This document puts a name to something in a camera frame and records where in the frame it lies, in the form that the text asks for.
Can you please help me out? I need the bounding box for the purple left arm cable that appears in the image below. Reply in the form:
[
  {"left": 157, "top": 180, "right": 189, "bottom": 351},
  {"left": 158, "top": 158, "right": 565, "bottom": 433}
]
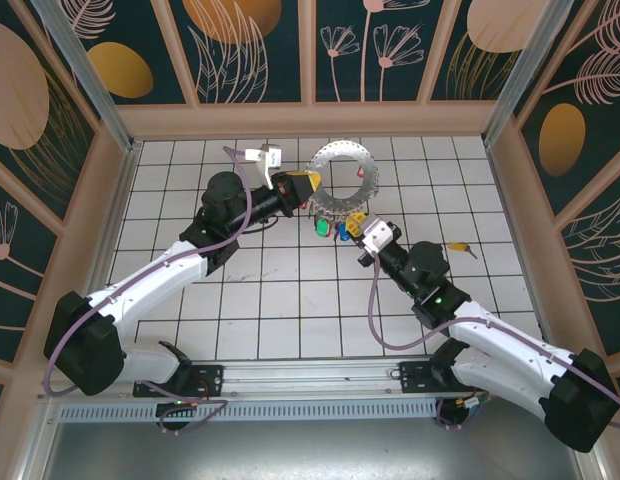
[{"left": 43, "top": 145, "right": 254, "bottom": 435}]

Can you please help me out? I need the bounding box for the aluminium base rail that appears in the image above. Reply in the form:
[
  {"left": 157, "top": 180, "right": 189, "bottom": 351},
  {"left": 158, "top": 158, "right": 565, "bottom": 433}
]
[{"left": 37, "top": 353, "right": 577, "bottom": 402}]

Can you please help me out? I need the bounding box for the toothed metal ring disc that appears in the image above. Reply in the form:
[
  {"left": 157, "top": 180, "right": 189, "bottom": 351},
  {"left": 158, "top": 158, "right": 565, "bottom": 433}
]
[{"left": 308, "top": 139, "right": 381, "bottom": 217}]

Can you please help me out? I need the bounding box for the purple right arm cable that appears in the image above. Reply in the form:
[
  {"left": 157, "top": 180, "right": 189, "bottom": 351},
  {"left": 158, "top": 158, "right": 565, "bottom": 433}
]
[{"left": 369, "top": 257, "right": 620, "bottom": 432}]

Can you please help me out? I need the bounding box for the slotted grey cable duct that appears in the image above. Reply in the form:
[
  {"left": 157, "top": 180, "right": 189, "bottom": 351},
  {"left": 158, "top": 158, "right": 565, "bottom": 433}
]
[{"left": 57, "top": 402, "right": 441, "bottom": 421}]

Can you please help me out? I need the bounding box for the grey metal panel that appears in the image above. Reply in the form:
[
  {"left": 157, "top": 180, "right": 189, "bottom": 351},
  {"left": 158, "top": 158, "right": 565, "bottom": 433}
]
[{"left": 39, "top": 418, "right": 606, "bottom": 480}]

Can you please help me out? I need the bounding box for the aluminium corner post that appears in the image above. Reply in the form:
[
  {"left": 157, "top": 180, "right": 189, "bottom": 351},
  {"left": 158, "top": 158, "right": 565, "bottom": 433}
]
[
  {"left": 29, "top": 0, "right": 141, "bottom": 154},
  {"left": 482, "top": 0, "right": 571, "bottom": 146}
]

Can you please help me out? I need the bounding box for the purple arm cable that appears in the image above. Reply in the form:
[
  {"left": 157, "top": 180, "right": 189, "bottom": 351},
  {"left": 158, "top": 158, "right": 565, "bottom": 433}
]
[
  {"left": 43, "top": 145, "right": 254, "bottom": 435},
  {"left": 369, "top": 257, "right": 620, "bottom": 432}
]

